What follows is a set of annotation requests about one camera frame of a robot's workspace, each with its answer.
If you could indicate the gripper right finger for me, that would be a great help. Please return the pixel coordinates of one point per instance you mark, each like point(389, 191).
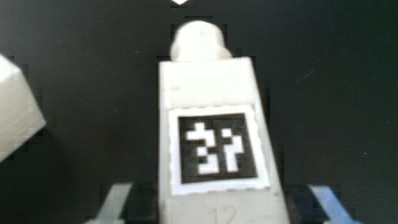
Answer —
point(315, 207)

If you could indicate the white sheet with four tags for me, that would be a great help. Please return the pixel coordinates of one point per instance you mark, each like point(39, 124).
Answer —
point(181, 2)

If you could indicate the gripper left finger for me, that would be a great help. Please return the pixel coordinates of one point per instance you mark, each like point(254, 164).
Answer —
point(128, 207)

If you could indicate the white leg with tag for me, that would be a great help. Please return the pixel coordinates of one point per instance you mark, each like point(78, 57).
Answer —
point(219, 186)

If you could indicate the white square tabletop tray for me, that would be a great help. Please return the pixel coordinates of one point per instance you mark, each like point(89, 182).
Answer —
point(21, 119)

